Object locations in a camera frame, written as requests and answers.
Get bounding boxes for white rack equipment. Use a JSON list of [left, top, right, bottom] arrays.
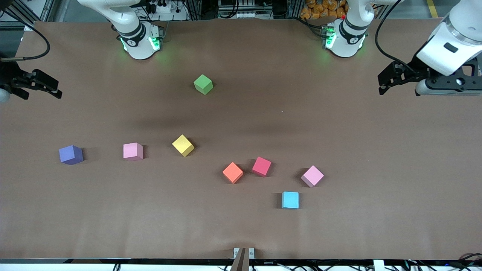
[[218, 0, 264, 18]]

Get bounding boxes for red foam block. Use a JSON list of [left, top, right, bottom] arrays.
[[252, 156, 272, 177]]

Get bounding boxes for brown pole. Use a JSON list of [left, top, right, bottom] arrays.
[[230, 247, 247, 271]]

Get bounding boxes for light blue foam block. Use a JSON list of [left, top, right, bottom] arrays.
[[281, 191, 300, 210]]

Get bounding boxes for purple foam block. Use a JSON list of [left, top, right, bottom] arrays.
[[59, 145, 84, 166]]

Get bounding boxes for aluminium frame profile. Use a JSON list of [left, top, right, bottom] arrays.
[[0, 0, 53, 31]]

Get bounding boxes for yellow foam block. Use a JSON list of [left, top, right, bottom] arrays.
[[172, 134, 195, 157]]

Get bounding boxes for brown table cover sheet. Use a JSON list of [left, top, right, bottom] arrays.
[[0, 19, 482, 260]]

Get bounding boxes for white power strip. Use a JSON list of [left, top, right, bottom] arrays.
[[145, 0, 172, 14]]

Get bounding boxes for black cable bundle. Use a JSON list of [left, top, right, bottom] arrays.
[[401, 253, 482, 271]]

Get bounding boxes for orange bagged goods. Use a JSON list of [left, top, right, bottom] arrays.
[[300, 0, 348, 20]]

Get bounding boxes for small metal bracket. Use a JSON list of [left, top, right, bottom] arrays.
[[233, 247, 255, 260]]

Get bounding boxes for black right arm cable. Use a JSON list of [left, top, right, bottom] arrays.
[[0, 23, 51, 62]]

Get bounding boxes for pink foam block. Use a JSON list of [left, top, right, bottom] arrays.
[[123, 142, 144, 161], [300, 165, 325, 188]]

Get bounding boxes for orange foam block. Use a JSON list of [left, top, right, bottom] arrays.
[[222, 162, 244, 184]]

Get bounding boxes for green foam block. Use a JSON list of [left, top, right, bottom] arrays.
[[194, 74, 214, 95]]

